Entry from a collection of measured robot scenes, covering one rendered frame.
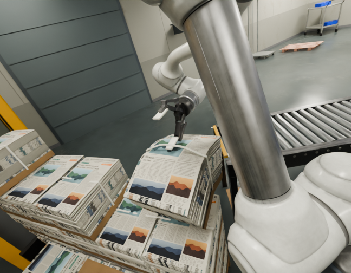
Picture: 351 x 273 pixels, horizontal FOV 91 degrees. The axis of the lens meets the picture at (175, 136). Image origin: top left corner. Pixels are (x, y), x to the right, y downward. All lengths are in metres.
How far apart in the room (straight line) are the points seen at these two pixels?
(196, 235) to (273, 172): 0.60
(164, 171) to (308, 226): 0.45
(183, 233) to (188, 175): 0.36
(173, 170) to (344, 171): 0.47
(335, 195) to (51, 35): 4.55
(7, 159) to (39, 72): 3.26
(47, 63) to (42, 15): 0.83
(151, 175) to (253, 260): 0.43
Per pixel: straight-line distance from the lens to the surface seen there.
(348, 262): 0.70
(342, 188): 0.52
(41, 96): 4.59
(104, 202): 1.07
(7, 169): 1.45
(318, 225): 0.46
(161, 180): 0.67
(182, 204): 0.61
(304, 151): 1.33
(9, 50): 4.58
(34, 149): 1.50
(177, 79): 0.85
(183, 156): 0.70
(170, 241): 0.91
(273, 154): 0.37
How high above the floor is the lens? 1.62
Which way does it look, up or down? 31 degrees down
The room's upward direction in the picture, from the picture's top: 16 degrees counter-clockwise
